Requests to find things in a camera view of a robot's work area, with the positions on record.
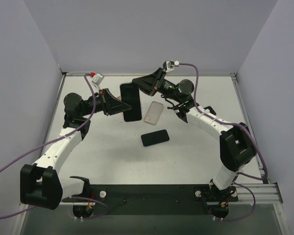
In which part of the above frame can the blue phone black screen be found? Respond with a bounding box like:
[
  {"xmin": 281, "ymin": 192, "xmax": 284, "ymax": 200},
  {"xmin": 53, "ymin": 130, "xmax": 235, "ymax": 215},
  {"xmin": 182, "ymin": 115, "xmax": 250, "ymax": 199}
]
[{"xmin": 141, "ymin": 129, "xmax": 170, "ymax": 147}]

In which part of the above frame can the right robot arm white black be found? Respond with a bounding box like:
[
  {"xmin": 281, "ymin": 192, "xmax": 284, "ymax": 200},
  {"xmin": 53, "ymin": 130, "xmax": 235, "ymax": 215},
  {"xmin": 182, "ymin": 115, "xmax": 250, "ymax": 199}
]
[{"xmin": 132, "ymin": 68, "xmax": 256, "ymax": 192}]

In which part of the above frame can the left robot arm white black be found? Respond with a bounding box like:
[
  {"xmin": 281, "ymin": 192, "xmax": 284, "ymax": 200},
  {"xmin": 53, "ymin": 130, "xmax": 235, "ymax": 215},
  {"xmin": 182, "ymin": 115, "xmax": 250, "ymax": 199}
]
[{"xmin": 20, "ymin": 89, "xmax": 131, "ymax": 210}]

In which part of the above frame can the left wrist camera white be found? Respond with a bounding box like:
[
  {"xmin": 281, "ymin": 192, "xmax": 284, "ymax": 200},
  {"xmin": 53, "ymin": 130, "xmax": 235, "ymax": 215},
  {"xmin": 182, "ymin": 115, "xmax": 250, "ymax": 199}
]
[{"xmin": 90, "ymin": 72, "xmax": 105, "ymax": 91}]

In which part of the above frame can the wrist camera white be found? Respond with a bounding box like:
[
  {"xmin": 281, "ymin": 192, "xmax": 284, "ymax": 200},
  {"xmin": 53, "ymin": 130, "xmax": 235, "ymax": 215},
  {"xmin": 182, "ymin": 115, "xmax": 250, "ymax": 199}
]
[
  {"xmin": 163, "ymin": 60, "xmax": 180, "ymax": 73},
  {"xmin": 90, "ymin": 72, "xmax": 105, "ymax": 91}
]

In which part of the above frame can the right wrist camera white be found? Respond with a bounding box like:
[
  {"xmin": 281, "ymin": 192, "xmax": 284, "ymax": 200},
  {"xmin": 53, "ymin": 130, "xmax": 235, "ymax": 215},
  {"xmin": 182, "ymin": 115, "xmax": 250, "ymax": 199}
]
[{"xmin": 163, "ymin": 60, "xmax": 180, "ymax": 73}]

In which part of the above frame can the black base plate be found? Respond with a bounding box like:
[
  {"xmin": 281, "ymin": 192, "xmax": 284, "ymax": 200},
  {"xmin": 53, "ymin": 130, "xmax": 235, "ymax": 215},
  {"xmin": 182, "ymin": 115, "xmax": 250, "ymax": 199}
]
[{"xmin": 61, "ymin": 184, "xmax": 237, "ymax": 216}]

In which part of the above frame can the aluminium front rail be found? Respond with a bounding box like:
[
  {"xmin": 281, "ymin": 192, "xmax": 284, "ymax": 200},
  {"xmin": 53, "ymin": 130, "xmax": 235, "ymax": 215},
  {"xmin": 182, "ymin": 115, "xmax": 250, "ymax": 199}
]
[{"xmin": 60, "ymin": 184, "xmax": 282, "ymax": 205}]

